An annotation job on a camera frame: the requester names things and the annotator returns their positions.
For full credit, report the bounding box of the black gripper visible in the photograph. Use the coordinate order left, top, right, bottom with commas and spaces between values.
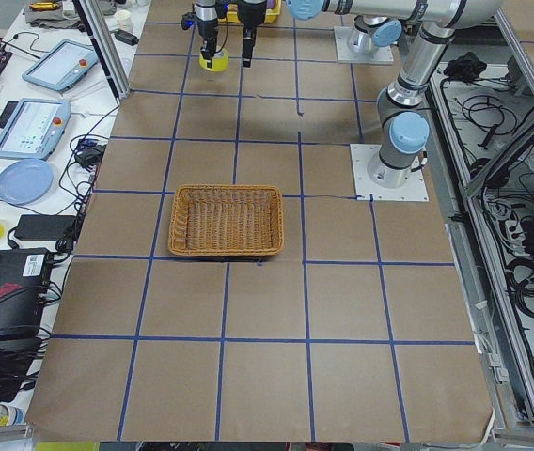
239, 0, 266, 68
194, 0, 218, 70

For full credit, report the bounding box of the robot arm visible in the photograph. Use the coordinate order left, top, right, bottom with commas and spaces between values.
287, 1, 502, 189
181, 1, 402, 72

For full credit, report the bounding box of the yellow plastic basket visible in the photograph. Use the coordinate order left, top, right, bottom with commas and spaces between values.
215, 0, 281, 25

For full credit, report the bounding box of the upper teach pendant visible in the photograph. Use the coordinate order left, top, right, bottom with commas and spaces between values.
22, 39, 99, 92

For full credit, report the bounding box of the teach pendant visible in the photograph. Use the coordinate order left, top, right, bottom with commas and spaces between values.
22, 39, 99, 92
0, 99, 71, 160

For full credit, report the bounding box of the brown wicker basket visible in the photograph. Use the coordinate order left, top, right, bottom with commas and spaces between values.
168, 184, 284, 257

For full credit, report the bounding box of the lower teach pendant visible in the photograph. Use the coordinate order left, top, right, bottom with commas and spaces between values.
0, 99, 71, 160

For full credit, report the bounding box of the light blue plate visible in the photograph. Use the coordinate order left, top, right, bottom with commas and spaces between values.
0, 159, 54, 206

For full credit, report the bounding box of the black power adapter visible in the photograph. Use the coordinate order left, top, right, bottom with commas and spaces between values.
8, 214, 76, 253

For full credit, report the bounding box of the black computer box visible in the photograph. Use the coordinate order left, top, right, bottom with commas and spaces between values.
0, 248, 52, 340

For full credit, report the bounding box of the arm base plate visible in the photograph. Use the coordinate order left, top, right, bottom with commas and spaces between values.
334, 26, 394, 65
350, 144, 429, 202

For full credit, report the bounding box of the aluminium frame post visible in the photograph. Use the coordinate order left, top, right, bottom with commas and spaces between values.
73, 0, 130, 100

